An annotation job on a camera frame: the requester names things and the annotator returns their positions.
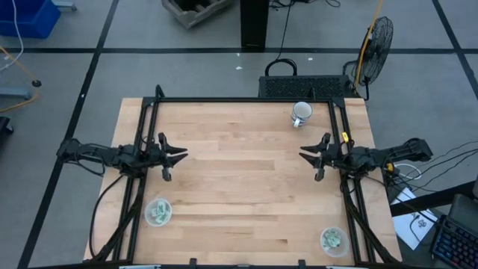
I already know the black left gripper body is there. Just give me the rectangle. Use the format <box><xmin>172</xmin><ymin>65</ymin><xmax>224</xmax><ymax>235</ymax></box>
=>
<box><xmin>143</xmin><ymin>132</ymin><xmax>173</xmax><ymax>183</ymax></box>

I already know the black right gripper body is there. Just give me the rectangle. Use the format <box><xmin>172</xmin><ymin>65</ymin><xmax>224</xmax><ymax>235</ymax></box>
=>
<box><xmin>314</xmin><ymin>132</ymin><xmax>352</xmax><ymax>183</ymax></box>

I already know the blue white patterned mug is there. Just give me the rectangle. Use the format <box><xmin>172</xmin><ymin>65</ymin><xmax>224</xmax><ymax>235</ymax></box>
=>
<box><xmin>291</xmin><ymin>100</ymin><xmax>314</xmax><ymax>129</ymax></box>

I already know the black perforated equipment case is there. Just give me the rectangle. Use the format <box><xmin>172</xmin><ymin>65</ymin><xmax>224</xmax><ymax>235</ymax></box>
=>
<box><xmin>258</xmin><ymin>74</ymin><xmax>354</xmax><ymax>100</ymax></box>

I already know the clear plastic bowl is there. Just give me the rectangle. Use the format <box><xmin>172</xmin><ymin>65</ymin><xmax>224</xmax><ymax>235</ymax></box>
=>
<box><xmin>144</xmin><ymin>197</ymin><xmax>174</xmax><ymax>228</ymax></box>
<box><xmin>320</xmin><ymin>226</ymin><xmax>350</xmax><ymax>259</ymax></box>

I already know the white paper sheet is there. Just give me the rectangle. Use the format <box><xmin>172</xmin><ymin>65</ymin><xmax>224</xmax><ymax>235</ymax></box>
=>
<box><xmin>391</xmin><ymin>186</ymin><xmax>438</xmax><ymax>251</ymax></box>

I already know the black floor fan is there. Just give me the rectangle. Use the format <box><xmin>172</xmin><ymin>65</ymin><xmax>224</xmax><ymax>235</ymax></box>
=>
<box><xmin>343</xmin><ymin>16</ymin><xmax>395</xmax><ymax>102</ymax></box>

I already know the wooden pallet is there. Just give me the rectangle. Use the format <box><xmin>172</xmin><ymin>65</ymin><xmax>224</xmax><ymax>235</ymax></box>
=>
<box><xmin>161</xmin><ymin>0</ymin><xmax>233</xmax><ymax>30</ymax></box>

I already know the black computer tower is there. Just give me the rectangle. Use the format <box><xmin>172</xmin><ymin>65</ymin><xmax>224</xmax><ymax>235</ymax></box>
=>
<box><xmin>240</xmin><ymin>0</ymin><xmax>270</xmax><ymax>51</ymax></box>

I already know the dark grey laptop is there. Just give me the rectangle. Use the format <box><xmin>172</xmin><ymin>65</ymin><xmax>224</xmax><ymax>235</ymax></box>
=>
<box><xmin>447</xmin><ymin>193</ymin><xmax>478</xmax><ymax>229</ymax></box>

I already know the black backlit keyboard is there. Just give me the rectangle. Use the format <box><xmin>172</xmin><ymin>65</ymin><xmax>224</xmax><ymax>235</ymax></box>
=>
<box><xmin>429</xmin><ymin>214</ymin><xmax>478</xmax><ymax>269</ymax></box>

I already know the black floor object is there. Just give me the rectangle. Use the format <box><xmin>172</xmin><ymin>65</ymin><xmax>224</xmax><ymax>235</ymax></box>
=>
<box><xmin>0</xmin><ymin>116</ymin><xmax>15</xmax><ymax>136</ymax></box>

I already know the grey metal stand foot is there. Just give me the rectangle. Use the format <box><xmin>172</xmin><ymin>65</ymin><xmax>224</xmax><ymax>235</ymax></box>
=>
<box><xmin>52</xmin><ymin>0</ymin><xmax>78</xmax><ymax>11</ymax></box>
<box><xmin>0</xmin><ymin>87</ymin><xmax>33</xmax><ymax>101</ymax></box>

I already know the blue plastic bin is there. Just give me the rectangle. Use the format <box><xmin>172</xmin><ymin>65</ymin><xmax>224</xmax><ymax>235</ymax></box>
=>
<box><xmin>0</xmin><ymin>0</ymin><xmax>62</xmax><ymax>40</ymax></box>

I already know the black aluminium table frame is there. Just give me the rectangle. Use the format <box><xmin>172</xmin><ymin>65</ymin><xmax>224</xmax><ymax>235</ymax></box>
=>
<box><xmin>84</xmin><ymin>84</ymin><xmax>403</xmax><ymax>269</ymax></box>

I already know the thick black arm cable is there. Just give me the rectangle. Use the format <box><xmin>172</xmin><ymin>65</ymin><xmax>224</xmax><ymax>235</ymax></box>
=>
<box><xmin>88</xmin><ymin>174</ymin><xmax>126</xmax><ymax>259</ymax></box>

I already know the black hanging cable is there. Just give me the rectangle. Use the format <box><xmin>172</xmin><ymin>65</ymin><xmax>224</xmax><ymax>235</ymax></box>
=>
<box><xmin>264</xmin><ymin>0</ymin><xmax>299</xmax><ymax>78</ymax></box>

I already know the yellow floor cable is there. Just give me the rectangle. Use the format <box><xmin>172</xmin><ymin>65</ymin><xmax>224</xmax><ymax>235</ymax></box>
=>
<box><xmin>0</xmin><ymin>44</ymin><xmax>40</xmax><ymax>113</ymax></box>

